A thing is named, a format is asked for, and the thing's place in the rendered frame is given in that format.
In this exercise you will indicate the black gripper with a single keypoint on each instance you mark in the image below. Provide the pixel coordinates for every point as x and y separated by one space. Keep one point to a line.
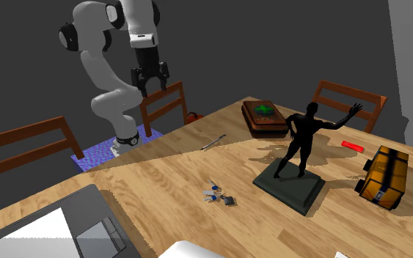
147 60

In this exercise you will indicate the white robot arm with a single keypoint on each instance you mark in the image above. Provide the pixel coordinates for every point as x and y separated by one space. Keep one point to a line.
97 75

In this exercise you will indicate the brown wooden chair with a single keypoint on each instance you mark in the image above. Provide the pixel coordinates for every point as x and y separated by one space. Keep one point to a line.
164 103
20 143
349 102

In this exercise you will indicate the orange round object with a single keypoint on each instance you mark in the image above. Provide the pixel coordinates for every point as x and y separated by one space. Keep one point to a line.
193 117

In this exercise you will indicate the silver pen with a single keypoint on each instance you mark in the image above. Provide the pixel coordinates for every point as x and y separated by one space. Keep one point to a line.
213 142

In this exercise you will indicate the purple patterned robot stand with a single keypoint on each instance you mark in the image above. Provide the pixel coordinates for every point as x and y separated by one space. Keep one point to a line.
95 155

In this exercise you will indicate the brown book with green emblem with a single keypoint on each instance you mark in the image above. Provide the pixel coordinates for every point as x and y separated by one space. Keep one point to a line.
265 119

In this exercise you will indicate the bunch of keys blue caps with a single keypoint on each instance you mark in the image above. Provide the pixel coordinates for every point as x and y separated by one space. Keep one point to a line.
217 195

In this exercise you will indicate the black human figure statue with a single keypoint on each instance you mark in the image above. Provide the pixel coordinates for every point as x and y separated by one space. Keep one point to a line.
301 143

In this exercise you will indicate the white rounded object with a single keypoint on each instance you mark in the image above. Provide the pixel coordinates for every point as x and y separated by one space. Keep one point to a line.
188 251

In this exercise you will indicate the grey laptop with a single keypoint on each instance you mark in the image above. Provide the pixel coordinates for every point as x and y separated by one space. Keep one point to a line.
59 228

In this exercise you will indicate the red flat rectangular block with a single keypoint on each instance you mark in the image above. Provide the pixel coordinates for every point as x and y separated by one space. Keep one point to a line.
352 146

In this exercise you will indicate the orange toy truck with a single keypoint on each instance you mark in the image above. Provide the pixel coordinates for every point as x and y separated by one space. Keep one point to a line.
383 177

